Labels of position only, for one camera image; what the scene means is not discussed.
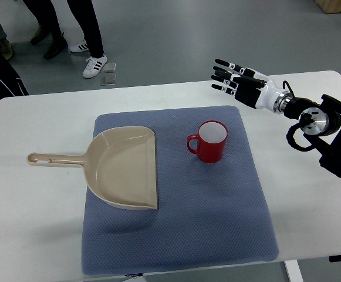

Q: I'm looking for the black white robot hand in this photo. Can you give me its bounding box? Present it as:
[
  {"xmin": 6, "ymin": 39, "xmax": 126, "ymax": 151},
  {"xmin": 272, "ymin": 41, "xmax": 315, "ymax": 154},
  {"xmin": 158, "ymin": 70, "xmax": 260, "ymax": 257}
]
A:
[{"xmin": 211, "ymin": 59, "xmax": 293, "ymax": 114}]

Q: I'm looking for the red mug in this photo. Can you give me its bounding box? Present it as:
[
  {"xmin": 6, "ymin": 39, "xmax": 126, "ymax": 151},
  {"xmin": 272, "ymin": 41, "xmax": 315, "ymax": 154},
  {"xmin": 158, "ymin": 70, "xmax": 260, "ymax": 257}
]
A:
[{"xmin": 187, "ymin": 120, "xmax": 228, "ymax": 164}]

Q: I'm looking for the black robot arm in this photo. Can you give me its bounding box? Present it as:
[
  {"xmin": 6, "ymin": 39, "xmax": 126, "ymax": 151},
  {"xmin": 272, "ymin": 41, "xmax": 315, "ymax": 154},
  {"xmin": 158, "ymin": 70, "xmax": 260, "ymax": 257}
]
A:
[{"xmin": 281, "ymin": 81, "xmax": 341, "ymax": 178}]

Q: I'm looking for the beige plastic dustpan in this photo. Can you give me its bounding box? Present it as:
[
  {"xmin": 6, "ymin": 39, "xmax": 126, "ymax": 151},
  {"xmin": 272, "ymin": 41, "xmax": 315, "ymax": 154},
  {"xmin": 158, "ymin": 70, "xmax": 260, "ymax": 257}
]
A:
[{"xmin": 27, "ymin": 126, "xmax": 158, "ymax": 210}]

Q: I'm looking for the wooden box corner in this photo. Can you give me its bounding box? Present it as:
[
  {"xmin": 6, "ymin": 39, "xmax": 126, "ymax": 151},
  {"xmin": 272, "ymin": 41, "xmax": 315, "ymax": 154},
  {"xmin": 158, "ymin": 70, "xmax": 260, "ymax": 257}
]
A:
[{"xmin": 315, "ymin": 0, "xmax": 341, "ymax": 14}]

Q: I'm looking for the blue quilted mat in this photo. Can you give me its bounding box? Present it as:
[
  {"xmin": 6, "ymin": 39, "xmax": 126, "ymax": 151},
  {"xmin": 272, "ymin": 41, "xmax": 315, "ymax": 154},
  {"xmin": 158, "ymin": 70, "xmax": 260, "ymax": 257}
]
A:
[{"xmin": 81, "ymin": 106, "xmax": 279, "ymax": 275}]

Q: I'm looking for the upper metal floor plate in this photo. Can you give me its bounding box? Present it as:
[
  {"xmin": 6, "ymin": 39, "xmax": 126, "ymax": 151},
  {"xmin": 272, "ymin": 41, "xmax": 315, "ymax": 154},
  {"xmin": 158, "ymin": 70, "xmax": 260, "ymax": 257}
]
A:
[{"xmin": 102, "ymin": 62, "xmax": 116, "ymax": 73}]

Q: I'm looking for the metal floor plate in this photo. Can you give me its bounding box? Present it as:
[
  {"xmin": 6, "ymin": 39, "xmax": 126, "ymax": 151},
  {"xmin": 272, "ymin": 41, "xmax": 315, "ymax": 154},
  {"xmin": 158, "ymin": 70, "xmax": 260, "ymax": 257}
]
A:
[
  {"xmin": 100, "ymin": 74, "xmax": 117, "ymax": 86},
  {"xmin": 102, "ymin": 62, "xmax": 116, "ymax": 73}
]

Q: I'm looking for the lower metal floor plate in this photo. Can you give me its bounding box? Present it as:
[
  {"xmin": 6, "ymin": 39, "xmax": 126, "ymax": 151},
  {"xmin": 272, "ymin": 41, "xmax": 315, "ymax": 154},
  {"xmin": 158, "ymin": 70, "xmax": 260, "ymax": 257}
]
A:
[{"xmin": 100, "ymin": 74, "xmax": 117, "ymax": 86}]

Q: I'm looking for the white striped sneaker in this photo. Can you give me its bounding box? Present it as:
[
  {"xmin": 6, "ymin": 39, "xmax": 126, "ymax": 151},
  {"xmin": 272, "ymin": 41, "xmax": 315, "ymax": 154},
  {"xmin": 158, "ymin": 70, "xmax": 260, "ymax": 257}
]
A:
[
  {"xmin": 69, "ymin": 39, "xmax": 89, "ymax": 53},
  {"xmin": 83, "ymin": 54, "xmax": 107, "ymax": 79}
]

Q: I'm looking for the white table leg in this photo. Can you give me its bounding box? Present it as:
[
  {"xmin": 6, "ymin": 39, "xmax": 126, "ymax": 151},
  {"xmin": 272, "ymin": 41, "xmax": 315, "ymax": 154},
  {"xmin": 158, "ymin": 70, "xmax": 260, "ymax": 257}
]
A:
[{"xmin": 284, "ymin": 260, "xmax": 303, "ymax": 282}]

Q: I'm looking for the olive brown boot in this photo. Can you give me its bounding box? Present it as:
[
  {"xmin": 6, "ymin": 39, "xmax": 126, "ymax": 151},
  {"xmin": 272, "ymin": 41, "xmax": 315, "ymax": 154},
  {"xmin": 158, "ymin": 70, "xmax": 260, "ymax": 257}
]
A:
[
  {"xmin": 30, "ymin": 25, "xmax": 50, "ymax": 45},
  {"xmin": 44, "ymin": 32, "xmax": 67, "ymax": 59}
]

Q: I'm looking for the person in black trousers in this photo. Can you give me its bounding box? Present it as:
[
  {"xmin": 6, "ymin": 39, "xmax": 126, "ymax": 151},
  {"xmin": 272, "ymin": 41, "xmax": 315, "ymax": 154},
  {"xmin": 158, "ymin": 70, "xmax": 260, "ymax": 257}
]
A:
[{"xmin": 24, "ymin": 1, "xmax": 104, "ymax": 58}]

